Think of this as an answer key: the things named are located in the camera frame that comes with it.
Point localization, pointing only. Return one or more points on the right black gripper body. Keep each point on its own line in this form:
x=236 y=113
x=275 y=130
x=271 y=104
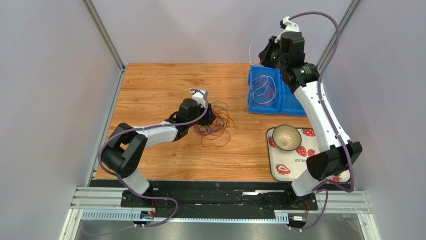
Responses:
x=266 y=53

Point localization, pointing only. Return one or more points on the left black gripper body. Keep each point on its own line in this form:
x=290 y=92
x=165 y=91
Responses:
x=206 y=121

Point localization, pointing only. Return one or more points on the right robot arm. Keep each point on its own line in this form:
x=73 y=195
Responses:
x=337 y=152

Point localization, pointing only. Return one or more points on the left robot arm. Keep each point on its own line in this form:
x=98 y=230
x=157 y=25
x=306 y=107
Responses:
x=120 y=156

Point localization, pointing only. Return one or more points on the blue plastic bin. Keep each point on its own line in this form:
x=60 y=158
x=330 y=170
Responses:
x=269 y=95

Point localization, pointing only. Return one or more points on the beige bowl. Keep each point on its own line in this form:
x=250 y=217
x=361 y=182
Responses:
x=287 y=138

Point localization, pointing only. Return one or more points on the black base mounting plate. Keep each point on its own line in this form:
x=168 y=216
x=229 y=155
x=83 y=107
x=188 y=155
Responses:
x=219 y=200

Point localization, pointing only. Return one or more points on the strawberry print tray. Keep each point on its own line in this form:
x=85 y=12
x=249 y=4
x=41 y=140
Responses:
x=287 y=166

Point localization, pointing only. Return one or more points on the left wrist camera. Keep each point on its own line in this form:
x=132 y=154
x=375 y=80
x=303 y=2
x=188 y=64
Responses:
x=200 y=96

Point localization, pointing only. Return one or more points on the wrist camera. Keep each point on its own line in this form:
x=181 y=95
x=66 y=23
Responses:
x=288 y=26
x=200 y=96

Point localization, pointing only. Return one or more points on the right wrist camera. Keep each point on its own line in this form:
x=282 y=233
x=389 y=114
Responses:
x=288 y=26

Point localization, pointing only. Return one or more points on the aluminium frame rail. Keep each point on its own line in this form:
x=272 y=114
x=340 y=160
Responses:
x=105 y=204

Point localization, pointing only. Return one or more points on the left aluminium corner post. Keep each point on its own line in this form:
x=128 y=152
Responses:
x=101 y=28

